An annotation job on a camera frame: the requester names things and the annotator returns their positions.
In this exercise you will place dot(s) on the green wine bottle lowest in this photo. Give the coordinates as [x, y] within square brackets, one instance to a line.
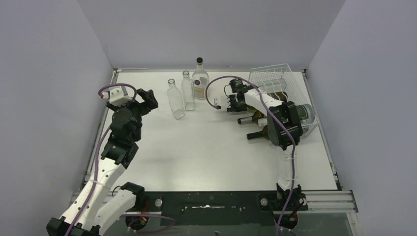
[260, 134]

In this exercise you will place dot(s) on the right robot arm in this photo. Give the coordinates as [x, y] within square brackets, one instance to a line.
[283, 124]

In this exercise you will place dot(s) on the clear square glass bottle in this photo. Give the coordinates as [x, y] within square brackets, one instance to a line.
[175, 100]

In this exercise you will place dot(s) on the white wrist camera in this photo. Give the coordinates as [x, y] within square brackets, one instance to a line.
[221, 102]
[117, 96]

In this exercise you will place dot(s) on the olive wine bottle black cap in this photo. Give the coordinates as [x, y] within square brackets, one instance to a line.
[251, 119]

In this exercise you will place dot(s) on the white wire wine rack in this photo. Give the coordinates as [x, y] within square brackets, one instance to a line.
[279, 82]

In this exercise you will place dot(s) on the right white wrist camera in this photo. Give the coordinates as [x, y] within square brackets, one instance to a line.
[221, 102]

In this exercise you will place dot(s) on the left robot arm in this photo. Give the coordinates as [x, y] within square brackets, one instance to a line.
[89, 215]

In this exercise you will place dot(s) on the dark green wine bottle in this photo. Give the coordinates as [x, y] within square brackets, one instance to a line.
[282, 96]

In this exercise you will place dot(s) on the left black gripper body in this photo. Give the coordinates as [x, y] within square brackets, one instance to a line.
[140, 104]

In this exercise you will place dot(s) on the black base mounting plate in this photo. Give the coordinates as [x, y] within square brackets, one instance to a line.
[215, 208]

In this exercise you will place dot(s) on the clear round bottle black cap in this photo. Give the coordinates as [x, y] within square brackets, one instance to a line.
[200, 80]

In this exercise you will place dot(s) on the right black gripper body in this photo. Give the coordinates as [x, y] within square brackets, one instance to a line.
[233, 102]

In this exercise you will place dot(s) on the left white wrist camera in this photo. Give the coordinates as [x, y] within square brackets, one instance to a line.
[117, 96]

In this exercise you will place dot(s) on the clear tall glass bottle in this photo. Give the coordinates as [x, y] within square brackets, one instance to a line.
[188, 92]

